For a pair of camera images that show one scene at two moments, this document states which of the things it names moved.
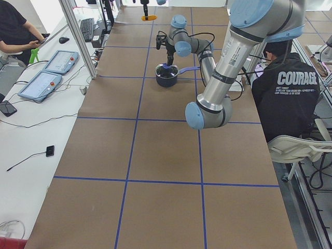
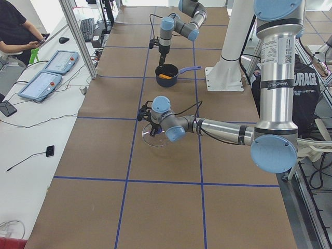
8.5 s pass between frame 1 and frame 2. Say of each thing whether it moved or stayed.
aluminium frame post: stayed
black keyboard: stayed
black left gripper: moved
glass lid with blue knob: moved
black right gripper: moved
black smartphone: stayed
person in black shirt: stayed
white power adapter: stayed
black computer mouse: stayed
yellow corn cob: moved
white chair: stayed
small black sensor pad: stayed
